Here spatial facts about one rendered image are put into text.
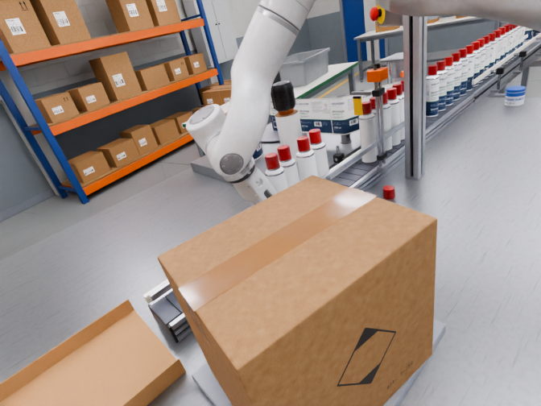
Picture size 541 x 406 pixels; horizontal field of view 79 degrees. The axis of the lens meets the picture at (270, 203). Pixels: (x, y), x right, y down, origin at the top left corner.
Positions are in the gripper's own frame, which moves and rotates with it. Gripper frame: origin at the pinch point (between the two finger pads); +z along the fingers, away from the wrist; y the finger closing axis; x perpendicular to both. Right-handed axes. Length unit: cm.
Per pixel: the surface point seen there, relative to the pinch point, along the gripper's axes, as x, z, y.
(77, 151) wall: -18, 64, 445
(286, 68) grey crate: -167, 58, 164
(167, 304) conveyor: 33.0, -5.4, 1.2
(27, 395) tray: 62, -11, 9
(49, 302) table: 54, -8, 39
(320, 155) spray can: -22.2, -0.1, -2.1
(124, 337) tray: 44.1, -4.6, 6.3
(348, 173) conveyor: -32.4, 18.4, 1.1
